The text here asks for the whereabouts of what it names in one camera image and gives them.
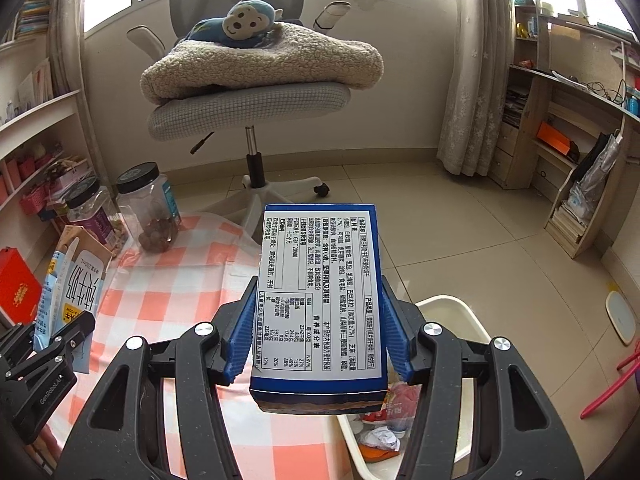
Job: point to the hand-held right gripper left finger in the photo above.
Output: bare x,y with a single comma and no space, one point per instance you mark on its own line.
242,330

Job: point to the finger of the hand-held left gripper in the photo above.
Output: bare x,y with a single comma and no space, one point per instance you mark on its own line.
70,332
15,341

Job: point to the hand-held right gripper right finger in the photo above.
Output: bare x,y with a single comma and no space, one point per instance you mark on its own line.
395,340

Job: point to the milk carton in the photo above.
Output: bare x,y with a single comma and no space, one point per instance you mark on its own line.
75,280

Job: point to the white trash bin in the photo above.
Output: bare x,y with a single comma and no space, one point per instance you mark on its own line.
450,315

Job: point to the blue biscuit box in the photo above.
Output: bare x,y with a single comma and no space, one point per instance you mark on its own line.
320,285

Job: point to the red gift box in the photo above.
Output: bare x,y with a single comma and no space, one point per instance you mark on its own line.
17,290

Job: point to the orange checked tablecloth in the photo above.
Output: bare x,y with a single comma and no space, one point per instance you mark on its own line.
200,260

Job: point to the crumpled white wrapper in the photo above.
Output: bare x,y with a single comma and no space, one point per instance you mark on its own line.
382,439

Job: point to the purple label nut jar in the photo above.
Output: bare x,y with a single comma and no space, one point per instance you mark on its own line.
95,220

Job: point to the pink basket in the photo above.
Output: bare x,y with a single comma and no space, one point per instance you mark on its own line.
37,201

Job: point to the clear jar of dried fruit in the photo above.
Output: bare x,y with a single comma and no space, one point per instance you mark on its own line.
150,210

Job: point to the stack of books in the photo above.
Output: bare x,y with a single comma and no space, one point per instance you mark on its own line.
567,225

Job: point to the white bookshelf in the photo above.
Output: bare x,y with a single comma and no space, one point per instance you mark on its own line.
40,110

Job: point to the pink stool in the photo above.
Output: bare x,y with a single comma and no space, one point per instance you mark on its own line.
615,385

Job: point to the grey office chair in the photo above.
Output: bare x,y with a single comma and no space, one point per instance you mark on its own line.
250,105

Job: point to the white bathroom scale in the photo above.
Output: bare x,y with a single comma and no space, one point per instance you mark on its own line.
621,316

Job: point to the orange box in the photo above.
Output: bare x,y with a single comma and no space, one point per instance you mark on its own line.
554,139

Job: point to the stack of magazines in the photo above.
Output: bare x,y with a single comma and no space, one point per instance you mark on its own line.
514,107

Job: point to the beige fleece blanket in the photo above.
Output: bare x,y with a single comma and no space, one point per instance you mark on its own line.
260,65

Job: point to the white lace curtain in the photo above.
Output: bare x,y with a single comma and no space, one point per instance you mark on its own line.
480,85

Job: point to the wooden shelf desk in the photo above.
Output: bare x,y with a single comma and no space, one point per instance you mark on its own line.
550,95

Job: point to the beige curtain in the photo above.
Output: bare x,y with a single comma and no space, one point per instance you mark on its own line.
72,35

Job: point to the blue monkey plush toy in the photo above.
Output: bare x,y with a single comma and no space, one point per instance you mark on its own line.
245,17

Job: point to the row of books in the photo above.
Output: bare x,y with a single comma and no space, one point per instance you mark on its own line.
32,20

